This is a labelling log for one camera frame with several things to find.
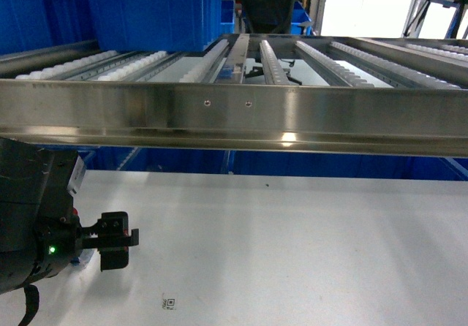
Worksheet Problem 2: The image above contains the stainless steel roller shelf rack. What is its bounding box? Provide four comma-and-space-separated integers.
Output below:
1, 34, 467, 157

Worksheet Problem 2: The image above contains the blue bin far left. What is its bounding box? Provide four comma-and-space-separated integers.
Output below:
1, 0, 96, 55

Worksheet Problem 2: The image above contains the large blue bin on shelf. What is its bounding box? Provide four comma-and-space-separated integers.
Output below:
88, 0, 222, 52

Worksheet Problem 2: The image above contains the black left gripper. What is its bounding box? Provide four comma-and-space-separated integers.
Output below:
34, 208, 139, 281

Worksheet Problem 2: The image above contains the black office chair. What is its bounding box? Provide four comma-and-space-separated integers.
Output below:
241, 0, 295, 34

